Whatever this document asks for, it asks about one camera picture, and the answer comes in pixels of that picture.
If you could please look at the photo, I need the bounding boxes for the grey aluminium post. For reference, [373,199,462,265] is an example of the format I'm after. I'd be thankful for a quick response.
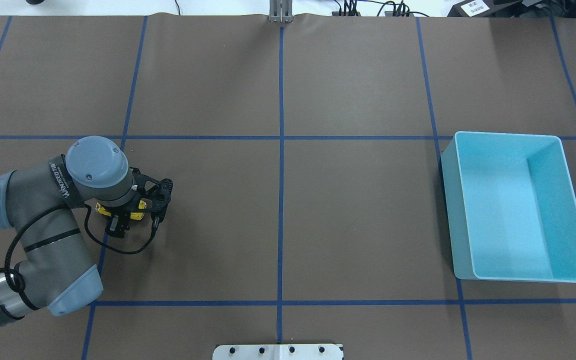
[269,0,294,23]

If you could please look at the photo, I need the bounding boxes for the yellow beetle toy car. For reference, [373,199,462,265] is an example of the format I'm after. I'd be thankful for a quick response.
[94,200,147,221]

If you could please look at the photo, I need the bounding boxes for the black labelled box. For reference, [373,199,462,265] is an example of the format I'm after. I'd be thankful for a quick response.
[446,0,523,18]

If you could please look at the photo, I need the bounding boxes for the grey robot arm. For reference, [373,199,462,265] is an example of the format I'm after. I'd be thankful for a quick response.
[0,136,137,328]

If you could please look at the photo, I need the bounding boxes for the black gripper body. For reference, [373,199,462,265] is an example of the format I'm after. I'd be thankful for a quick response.
[99,197,144,221]

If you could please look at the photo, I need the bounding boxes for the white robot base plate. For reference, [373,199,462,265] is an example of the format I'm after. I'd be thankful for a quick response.
[212,343,345,360]

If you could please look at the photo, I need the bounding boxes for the light blue plastic bin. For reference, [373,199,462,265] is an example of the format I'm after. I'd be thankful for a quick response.
[441,131,576,284]

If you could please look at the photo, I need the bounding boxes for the brown table mat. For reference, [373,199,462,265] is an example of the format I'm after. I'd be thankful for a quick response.
[0,13,576,360]

